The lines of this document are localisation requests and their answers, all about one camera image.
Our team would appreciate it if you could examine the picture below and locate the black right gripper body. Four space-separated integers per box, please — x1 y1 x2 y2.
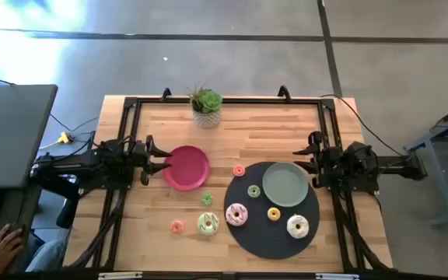
308 131 344 189

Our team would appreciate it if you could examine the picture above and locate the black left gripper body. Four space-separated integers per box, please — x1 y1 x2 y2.
130 135 156 186

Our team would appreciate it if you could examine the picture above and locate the large white frosted donut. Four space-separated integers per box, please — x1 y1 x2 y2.
286 214 310 240

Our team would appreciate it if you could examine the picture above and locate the grey-green round plate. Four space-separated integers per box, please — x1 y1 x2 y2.
261 162 310 208

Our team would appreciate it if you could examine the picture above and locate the pink round plate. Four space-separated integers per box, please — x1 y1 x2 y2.
163 145 212 192

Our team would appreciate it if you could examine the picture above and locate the succulent in patterned white pot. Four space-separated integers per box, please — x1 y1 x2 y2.
187 82 224 130

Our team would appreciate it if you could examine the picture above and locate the large green frosted donut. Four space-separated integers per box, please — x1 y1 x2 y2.
197 212 221 236

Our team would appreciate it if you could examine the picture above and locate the black round woven placemat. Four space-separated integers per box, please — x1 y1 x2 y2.
223 161 321 261

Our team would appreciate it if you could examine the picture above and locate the large pink frosted donut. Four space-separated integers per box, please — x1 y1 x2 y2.
225 202 249 227

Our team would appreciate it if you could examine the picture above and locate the black oblong object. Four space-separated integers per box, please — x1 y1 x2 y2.
55 195 80 230

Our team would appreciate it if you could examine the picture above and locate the blue-grey metal table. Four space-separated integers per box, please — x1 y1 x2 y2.
404 99 448 229

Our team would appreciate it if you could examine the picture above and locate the person's leg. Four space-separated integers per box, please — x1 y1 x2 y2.
25 233 70 273

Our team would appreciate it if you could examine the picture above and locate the grey desk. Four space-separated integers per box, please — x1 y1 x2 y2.
0 84 59 190

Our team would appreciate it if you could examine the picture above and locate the black computer mouse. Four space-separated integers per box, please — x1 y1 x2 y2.
5 222 26 236

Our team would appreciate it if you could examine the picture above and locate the person's hand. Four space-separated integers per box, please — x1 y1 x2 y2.
0 224 25 276

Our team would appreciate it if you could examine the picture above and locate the black cable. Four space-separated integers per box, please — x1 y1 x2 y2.
319 93 406 157
48 112 100 134

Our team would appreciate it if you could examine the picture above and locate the black metal rig frame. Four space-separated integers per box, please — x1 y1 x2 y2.
68 95 394 273

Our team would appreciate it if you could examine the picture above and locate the white bracket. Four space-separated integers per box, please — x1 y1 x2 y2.
98 271 144 280
315 273 361 280

